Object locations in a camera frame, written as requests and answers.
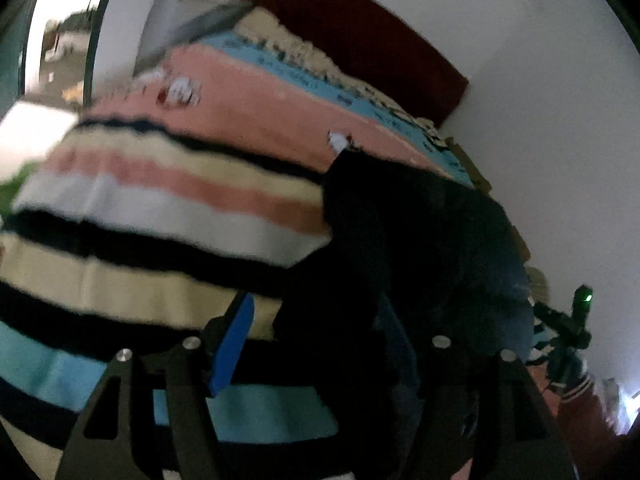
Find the bright window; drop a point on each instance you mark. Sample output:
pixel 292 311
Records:
pixel 60 52

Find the olive green mattress edge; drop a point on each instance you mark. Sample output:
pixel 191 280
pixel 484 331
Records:
pixel 480 183

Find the pink Hello Kitty bedspread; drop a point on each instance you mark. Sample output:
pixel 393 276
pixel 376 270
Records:
pixel 165 199

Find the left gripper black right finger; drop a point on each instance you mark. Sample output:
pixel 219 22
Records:
pixel 500 409

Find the dark red headboard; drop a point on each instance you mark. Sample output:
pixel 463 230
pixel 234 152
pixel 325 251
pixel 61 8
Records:
pixel 368 42

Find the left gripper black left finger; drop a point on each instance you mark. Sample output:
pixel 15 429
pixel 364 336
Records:
pixel 115 436

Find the large black garment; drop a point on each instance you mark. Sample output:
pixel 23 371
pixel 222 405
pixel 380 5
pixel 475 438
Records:
pixel 401 317

